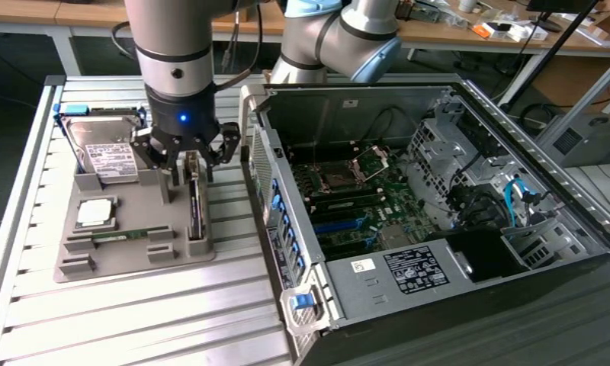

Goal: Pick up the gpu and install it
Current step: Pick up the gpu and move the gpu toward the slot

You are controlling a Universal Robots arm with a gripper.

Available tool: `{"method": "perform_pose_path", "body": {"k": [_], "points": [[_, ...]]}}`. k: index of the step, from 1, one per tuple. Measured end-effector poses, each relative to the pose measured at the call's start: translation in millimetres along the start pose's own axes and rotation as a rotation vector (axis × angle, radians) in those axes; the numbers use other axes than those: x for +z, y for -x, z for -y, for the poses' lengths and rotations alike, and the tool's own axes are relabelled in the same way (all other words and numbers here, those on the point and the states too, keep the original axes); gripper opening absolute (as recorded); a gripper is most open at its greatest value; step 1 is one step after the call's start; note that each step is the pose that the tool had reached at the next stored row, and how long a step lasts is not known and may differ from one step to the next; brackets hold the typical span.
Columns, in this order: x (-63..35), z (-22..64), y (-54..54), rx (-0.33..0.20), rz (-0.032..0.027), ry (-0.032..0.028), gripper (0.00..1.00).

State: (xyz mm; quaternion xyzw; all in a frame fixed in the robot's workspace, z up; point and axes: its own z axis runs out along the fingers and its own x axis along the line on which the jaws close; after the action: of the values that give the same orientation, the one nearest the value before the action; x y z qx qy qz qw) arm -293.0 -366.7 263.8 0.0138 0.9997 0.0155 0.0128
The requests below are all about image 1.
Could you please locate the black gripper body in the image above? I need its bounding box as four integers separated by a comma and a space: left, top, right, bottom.
144, 82, 221, 154

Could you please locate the graphics card with fan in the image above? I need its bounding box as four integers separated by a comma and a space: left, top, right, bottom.
183, 150, 209, 242

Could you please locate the silver hard disk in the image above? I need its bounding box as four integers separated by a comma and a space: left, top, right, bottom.
60, 115, 152, 185

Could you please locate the blue disk caddy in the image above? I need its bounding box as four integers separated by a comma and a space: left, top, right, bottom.
52, 101, 152, 169

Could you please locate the grey parts rack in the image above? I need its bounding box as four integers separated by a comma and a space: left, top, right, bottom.
53, 152, 219, 284

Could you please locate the silver CPU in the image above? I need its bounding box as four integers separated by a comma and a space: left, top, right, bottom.
75, 197, 117, 226

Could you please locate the CPU socket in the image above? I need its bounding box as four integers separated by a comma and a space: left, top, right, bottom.
309, 159, 360, 194

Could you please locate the green RAM stick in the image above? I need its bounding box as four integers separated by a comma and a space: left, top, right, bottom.
88, 227, 169, 242

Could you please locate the metal socket cover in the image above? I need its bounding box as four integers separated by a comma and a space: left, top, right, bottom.
348, 146, 391, 182

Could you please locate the wooden desk with grey legs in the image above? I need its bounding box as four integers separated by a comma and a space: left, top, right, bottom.
0, 0, 285, 77

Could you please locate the green motherboard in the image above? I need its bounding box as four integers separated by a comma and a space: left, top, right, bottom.
289, 146, 439, 260

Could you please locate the perforated metal drive cage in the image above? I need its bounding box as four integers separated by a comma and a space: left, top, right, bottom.
407, 95, 495, 203

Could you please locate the square chipset heatsink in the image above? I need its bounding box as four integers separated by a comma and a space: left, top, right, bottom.
379, 224, 415, 249

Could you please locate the blue case latch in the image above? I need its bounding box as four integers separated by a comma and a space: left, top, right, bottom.
291, 293, 315, 312

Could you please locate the grey power supply unit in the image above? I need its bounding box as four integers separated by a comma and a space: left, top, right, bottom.
325, 238, 477, 319

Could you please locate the orange small box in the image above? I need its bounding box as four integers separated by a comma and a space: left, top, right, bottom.
471, 21, 496, 39

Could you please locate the white small box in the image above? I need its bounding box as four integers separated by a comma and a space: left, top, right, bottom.
507, 24, 549, 42

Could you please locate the open grey PC case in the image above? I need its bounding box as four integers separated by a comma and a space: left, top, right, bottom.
237, 73, 610, 366

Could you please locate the black monitor with stand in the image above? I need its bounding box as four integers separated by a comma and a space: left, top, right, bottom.
527, 0, 600, 32

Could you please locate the grey computer tower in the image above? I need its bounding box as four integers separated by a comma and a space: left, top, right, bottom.
536, 112, 610, 169

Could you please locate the black slanted pole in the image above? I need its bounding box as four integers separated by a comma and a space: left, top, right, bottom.
497, 0, 605, 111

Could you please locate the cluttered wooden desk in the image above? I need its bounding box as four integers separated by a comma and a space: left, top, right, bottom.
399, 0, 610, 108

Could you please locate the beige case handle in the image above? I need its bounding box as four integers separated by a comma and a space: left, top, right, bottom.
239, 83, 272, 148

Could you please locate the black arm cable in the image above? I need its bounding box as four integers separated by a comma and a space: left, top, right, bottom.
111, 0, 267, 92

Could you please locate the black wire loop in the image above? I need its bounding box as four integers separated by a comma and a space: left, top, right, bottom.
364, 106, 419, 140

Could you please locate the black power wire bundle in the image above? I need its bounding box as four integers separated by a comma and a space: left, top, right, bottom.
445, 182, 505, 230

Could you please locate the blue SATA wire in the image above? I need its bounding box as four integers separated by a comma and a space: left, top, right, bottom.
503, 177, 540, 230

